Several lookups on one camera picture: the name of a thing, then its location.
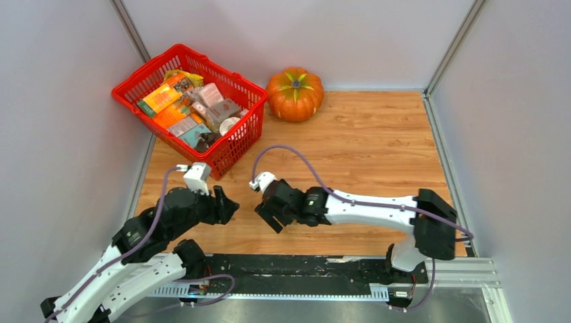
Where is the red plastic shopping basket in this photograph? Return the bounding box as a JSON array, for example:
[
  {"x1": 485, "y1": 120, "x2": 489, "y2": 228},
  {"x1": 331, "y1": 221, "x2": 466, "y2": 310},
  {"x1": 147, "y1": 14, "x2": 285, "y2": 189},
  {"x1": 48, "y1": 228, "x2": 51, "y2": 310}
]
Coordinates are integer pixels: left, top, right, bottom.
[{"x1": 111, "y1": 44, "x2": 267, "y2": 180}]

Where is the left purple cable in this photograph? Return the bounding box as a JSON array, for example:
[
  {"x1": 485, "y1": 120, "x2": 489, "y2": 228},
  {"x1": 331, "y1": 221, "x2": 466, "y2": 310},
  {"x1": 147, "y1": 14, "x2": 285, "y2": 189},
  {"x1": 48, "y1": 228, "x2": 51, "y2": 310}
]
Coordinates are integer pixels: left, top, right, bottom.
[{"x1": 42, "y1": 166, "x2": 189, "y2": 323}]

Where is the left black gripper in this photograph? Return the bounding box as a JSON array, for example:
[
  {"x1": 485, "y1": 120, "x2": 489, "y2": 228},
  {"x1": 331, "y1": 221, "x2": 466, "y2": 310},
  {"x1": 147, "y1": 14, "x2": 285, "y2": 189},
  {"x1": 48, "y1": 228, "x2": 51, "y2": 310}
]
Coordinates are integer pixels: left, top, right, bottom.
[{"x1": 169, "y1": 182, "x2": 241, "y2": 240}]

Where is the white tape roll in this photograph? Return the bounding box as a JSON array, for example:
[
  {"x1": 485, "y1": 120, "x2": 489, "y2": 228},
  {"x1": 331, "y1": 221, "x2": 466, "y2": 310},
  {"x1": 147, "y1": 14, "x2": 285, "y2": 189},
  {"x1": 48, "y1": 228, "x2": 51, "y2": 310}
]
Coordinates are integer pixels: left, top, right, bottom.
[{"x1": 219, "y1": 117, "x2": 240, "y2": 136}]

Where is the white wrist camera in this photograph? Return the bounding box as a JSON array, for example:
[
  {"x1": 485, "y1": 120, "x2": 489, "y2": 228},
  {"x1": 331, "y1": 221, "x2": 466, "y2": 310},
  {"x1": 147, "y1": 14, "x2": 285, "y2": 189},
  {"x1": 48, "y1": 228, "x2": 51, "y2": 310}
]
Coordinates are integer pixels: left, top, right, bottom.
[
  {"x1": 248, "y1": 172, "x2": 277, "y2": 193},
  {"x1": 176, "y1": 162, "x2": 211, "y2": 196}
]

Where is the orange snack box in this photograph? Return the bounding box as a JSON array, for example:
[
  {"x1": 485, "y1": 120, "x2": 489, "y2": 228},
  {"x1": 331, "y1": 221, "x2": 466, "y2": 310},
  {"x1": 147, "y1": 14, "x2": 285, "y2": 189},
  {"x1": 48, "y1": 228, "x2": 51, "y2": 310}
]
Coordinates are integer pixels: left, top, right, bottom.
[{"x1": 137, "y1": 76, "x2": 193, "y2": 118}]

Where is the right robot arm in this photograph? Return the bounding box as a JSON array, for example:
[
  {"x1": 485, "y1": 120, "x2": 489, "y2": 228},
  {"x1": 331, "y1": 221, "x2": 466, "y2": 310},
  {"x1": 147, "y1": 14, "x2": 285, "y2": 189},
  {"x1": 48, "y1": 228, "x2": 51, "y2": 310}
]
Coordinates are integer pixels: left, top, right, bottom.
[{"x1": 251, "y1": 177, "x2": 457, "y2": 282}]

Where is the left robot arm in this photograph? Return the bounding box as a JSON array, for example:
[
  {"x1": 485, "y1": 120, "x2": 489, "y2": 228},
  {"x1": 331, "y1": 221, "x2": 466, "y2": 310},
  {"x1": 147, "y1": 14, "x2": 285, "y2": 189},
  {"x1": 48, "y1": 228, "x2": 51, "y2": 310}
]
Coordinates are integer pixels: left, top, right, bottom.
[{"x1": 40, "y1": 186, "x2": 239, "y2": 322}]

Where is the grey pink box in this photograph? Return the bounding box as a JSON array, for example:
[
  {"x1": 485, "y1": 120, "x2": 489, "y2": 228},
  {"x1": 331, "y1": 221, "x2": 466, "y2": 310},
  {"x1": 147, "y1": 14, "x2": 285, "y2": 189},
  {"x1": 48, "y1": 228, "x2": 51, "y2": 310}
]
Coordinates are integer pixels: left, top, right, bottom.
[{"x1": 206, "y1": 99, "x2": 241, "y2": 127}]

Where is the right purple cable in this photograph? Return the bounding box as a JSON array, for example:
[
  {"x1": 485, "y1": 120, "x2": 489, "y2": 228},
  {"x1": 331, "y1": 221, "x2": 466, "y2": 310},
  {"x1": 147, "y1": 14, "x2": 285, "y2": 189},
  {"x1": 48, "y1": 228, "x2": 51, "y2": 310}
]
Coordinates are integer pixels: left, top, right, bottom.
[{"x1": 250, "y1": 144, "x2": 475, "y2": 242}]

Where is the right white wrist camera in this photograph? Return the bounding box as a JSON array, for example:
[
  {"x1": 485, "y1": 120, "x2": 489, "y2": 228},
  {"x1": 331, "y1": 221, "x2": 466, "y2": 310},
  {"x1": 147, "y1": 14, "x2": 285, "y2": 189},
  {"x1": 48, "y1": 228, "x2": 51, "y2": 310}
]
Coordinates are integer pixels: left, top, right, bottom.
[{"x1": 248, "y1": 172, "x2": 277, "y2": 193}]

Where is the orange pumpkin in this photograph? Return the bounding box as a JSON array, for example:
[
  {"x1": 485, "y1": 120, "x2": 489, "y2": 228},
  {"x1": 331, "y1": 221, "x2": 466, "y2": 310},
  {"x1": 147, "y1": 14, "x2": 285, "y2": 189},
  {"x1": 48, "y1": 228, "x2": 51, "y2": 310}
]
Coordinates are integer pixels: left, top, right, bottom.
[{"x1": 266, "y1": 67, "x2": 325, "y2": 122}]

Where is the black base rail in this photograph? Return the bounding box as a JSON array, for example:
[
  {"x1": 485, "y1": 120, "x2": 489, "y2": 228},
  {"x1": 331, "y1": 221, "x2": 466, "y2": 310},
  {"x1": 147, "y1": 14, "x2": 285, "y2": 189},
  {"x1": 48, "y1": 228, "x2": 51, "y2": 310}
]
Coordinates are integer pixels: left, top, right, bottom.
[{"x1": 184, "y1": 254, "x2": 430, "y2": 296}]

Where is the teal box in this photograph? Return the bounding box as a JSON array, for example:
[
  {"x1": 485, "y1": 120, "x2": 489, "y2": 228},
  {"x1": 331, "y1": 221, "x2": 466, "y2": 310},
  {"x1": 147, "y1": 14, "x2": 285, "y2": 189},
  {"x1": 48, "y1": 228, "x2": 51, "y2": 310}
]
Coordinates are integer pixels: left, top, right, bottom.
[{"x1": 179, "y1": 124, "x2": 211, "y2": 148}]

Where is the purple cable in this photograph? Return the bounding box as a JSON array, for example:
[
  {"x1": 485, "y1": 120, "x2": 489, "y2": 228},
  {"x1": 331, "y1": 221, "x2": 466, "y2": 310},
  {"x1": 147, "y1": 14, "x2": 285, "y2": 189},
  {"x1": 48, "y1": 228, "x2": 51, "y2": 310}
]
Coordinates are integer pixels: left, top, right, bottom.
[
  {"x1": 250, "y1": 144, "x2": 475, "y2": 242},
  {"x1": 42, "y1": 166, "x2": 189, "y2": 323}
]

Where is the yellow snack bag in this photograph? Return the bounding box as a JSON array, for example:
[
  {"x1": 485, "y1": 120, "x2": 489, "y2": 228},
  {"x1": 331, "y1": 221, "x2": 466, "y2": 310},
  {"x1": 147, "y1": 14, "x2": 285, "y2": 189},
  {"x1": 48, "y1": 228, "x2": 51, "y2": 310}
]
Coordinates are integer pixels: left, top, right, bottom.
[{"x1": 163, "y1": 69, "x2": 204, "y2": 87}]

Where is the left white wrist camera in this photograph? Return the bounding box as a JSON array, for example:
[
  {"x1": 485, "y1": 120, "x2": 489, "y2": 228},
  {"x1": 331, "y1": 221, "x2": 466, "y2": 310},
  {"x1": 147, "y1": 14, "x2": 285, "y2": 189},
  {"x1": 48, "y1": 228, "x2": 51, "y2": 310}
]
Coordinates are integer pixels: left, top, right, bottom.
[{"x1": 176, "y1": 162, "x2": 211, "y2": 196}]

